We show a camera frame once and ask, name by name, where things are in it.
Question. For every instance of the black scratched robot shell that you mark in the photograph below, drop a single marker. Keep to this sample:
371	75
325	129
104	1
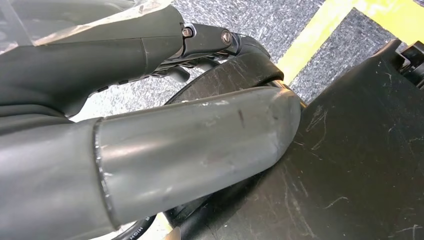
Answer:
348	159

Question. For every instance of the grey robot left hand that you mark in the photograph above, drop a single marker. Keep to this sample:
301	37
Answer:
165	149

